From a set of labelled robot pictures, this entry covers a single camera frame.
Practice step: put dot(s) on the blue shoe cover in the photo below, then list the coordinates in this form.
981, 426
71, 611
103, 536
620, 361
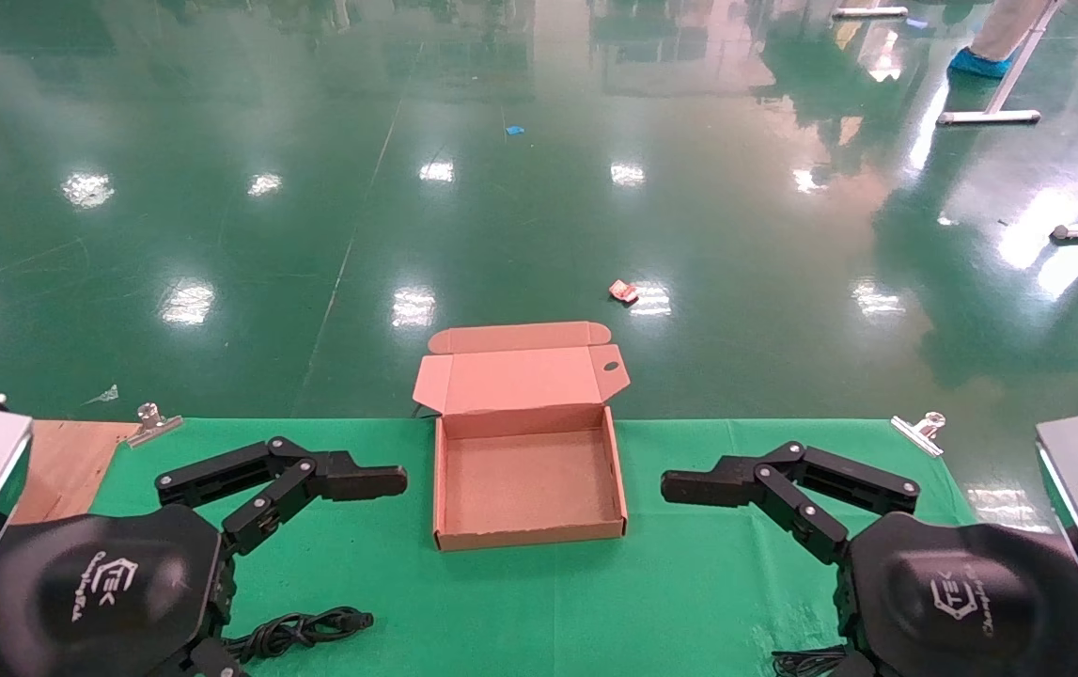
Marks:
978, 64

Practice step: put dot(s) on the white metal table frame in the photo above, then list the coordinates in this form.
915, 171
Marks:
990, 117

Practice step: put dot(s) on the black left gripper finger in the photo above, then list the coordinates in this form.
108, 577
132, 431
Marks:
351, 480

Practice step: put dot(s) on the open brown cardboard box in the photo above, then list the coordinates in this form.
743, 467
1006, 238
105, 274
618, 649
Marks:
529, 480

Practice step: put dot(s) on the red litter scrap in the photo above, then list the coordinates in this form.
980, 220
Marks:
623, 291

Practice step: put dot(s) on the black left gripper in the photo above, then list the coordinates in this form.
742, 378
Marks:
78, 583

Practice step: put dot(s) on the white trouser leg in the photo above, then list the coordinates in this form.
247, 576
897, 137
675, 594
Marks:
1008, 23

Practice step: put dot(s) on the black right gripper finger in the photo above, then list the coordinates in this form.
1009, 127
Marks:
717, 484

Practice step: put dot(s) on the silver metal binder clip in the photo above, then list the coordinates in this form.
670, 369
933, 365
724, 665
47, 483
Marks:
919, 432
151, 425

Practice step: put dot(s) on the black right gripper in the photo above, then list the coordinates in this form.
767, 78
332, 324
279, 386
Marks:
971, 602

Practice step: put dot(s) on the green table cloth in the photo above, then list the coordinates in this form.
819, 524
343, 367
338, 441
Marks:
689, 583

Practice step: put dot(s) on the white metal floor bar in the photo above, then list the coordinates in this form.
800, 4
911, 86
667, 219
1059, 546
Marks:
869, 12

